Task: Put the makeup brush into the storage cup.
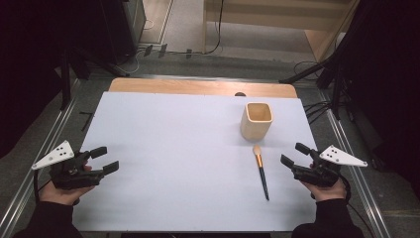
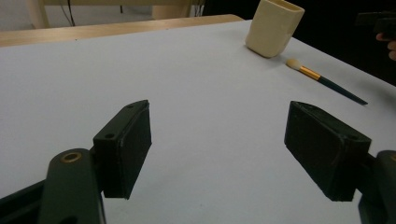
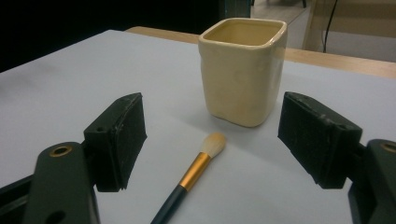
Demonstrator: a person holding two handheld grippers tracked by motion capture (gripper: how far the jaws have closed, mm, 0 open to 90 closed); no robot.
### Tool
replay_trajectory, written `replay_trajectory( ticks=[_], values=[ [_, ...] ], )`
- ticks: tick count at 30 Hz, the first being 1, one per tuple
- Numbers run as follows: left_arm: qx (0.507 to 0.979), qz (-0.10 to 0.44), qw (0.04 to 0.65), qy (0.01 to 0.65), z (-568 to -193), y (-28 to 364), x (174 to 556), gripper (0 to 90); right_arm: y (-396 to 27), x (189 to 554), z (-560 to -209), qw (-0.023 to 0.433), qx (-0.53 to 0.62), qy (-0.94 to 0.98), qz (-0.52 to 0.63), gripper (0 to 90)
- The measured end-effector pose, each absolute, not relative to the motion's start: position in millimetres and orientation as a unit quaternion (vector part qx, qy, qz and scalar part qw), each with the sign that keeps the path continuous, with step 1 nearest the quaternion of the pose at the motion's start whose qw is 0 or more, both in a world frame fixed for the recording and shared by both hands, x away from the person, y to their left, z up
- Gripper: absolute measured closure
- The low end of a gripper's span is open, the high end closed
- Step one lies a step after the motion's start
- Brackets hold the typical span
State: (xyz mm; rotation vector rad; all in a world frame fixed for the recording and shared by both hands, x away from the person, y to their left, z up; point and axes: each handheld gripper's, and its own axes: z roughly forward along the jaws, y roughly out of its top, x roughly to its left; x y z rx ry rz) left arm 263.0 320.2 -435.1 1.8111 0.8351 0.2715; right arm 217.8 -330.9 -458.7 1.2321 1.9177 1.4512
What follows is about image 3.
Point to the beige wooden furniture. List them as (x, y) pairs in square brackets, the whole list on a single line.
[(364, 18)]

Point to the makeup brush with gold ferrule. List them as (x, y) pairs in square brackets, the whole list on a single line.
[(194, 171)]

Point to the cream plastic cup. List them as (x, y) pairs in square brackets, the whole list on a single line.
[(239, 84)]

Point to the white table sheet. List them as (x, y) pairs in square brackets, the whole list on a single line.
[(62, 93)]

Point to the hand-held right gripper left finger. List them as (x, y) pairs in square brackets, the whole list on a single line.
[(116, 146)]

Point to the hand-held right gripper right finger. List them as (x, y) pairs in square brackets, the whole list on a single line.
[(317, 140)]

